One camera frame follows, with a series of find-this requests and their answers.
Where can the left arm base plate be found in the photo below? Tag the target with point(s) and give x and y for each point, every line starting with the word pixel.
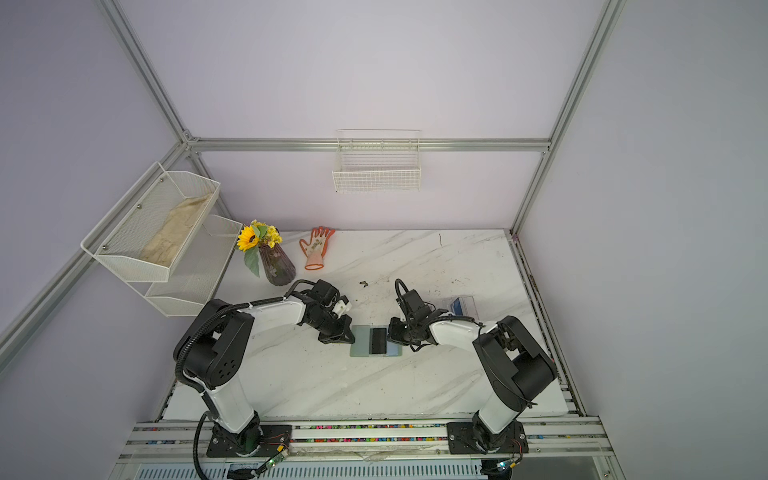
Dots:
pixel 261 441

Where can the clear acrylic card box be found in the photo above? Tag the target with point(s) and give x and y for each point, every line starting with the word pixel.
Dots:
pixel 445 304

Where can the white wire wall basket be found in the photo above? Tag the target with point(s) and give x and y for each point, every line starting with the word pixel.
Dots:
pixel 377 160

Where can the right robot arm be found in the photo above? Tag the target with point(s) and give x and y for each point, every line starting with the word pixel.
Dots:
pixel 516 366

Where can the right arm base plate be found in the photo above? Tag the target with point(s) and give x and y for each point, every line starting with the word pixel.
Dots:
pixel 475 438

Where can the orange work glove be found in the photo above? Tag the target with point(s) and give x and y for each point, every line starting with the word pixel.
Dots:
pixel 315 247

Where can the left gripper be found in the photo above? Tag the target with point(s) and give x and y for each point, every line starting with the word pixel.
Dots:
pixel 344 331

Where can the white mesh upper shelf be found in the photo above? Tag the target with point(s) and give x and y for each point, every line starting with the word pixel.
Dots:
pixel 119 238

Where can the blue credit card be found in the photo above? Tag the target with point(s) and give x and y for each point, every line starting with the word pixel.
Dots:
pixel 464 306

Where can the white mesh lower shelf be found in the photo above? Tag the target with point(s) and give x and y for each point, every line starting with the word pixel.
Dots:
pixel 198 272

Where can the yellow sunflower bouquet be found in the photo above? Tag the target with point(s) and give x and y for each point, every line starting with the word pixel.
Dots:
pixel 258 234

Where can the white mesh shelf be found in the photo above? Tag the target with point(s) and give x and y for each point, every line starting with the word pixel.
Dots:
pixel 198 272
pixel 119 238

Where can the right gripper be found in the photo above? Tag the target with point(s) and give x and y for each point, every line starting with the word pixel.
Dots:
pixel 405 330

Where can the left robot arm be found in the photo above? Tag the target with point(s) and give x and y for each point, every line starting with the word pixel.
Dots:
pixel 210 354

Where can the beige cloth in shelf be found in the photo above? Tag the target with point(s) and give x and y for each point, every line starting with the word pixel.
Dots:
pixel 167 242

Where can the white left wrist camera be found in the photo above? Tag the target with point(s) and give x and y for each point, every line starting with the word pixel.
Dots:
pixel 341 308

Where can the aluminium front rail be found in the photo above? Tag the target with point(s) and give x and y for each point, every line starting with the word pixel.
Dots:
pixel 173 441

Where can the black credit card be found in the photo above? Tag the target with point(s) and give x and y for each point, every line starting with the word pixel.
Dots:
pixel 378 344

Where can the green card holder wallet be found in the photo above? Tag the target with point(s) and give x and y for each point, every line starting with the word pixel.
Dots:
pixel 360 349

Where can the dark glass vase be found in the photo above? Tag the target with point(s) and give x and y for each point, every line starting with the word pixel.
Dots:
pixel 278 267

